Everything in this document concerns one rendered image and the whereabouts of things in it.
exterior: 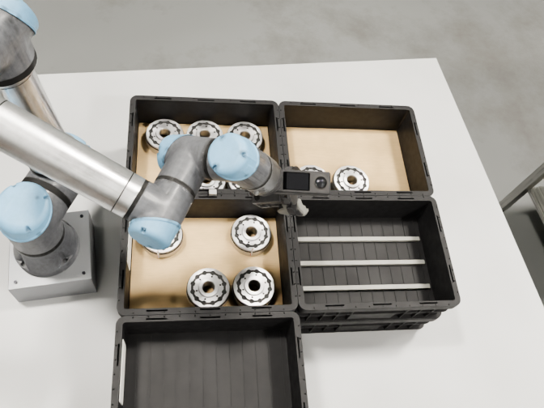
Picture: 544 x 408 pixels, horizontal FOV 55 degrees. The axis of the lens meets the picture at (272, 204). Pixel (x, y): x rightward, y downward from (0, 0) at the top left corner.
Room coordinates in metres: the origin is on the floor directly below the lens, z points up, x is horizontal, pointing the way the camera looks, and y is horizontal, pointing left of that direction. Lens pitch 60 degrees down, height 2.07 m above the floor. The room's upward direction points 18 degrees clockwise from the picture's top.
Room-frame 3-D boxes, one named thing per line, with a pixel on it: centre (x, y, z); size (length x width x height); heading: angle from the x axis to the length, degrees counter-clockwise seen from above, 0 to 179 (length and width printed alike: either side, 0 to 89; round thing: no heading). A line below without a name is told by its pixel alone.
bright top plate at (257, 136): (0.87, 0.13, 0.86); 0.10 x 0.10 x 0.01
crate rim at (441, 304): (0.61, -0.27, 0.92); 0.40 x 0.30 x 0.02; 110
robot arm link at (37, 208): (0.41, 0.50, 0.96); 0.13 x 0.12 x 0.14; 176
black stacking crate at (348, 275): (0.61, -0.27, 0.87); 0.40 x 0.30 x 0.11; 110
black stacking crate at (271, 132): (0.76, 0.21, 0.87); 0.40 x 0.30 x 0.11; 110
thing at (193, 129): (0.83, 0.24, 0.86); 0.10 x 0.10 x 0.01
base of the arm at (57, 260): (0.40, 0.50, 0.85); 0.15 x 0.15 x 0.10
